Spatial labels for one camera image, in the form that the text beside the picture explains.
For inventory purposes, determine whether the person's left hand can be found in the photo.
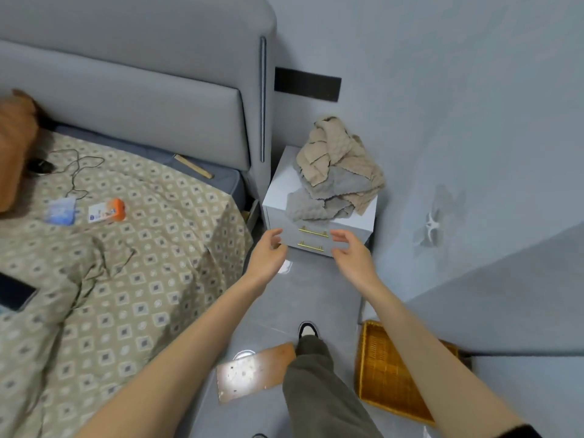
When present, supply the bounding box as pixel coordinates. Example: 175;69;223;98
246;229;289;290

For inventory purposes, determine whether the person's right hand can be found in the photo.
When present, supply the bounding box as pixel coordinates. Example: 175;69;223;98
329;229;381;293

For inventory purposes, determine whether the person's right forearm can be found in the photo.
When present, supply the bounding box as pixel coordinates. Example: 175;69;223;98
363;279;525;438

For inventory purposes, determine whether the person's left forearm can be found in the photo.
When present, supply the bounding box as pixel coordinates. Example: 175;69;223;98
75;280;266;438

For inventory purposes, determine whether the white nightstand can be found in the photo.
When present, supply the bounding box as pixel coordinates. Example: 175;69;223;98
261;146;379;259

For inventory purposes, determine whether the grey quilted towel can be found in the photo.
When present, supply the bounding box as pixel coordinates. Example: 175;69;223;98
286;166;373;223

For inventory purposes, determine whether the beige quilted towel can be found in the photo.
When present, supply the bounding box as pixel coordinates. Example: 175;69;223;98
296;116;386;216

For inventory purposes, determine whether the black and white shoe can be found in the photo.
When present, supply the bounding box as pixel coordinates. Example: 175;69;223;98
297;321;320;351

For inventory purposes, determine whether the wooden stick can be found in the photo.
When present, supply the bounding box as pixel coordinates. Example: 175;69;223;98
172;153;215;180

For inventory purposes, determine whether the brown wooden board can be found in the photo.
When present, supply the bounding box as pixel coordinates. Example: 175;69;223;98
215;342;297;405

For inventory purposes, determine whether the beige patterned bedspread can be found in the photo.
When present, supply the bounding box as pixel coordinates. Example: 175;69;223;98
0;130;254;438

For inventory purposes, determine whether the wicker basket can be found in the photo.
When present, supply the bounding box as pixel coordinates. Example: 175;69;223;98
354;319;460;427

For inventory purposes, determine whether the olive trouser leg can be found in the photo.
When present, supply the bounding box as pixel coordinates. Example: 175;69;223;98
282;335;385;438

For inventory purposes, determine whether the orange and white packet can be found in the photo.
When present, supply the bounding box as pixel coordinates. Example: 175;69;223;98
87;198;127;223

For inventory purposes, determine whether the grey upholstered headboard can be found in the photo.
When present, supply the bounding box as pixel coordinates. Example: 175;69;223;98
0;0;278;207

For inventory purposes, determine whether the blue plastic packet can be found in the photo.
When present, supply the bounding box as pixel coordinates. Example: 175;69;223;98
45;197;78;227

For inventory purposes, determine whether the small black device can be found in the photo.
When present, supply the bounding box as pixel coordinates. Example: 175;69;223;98
25;158;55;176

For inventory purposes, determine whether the dark blue flat item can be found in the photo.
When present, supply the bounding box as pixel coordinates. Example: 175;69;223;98
0;272;38;312

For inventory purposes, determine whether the black sleeve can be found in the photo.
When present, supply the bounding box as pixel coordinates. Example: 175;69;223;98
497;423;556;438

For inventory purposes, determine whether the orange pillow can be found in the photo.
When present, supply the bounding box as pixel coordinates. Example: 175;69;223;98
0;89;41;214

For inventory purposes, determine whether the white wall hook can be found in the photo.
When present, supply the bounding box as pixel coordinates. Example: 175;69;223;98
421;211;444;248

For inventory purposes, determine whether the black wall panel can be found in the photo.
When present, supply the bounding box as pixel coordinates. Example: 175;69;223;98
274;66;342;103

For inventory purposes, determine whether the thin black cable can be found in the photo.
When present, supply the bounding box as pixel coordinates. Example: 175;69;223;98
46;148;106;201

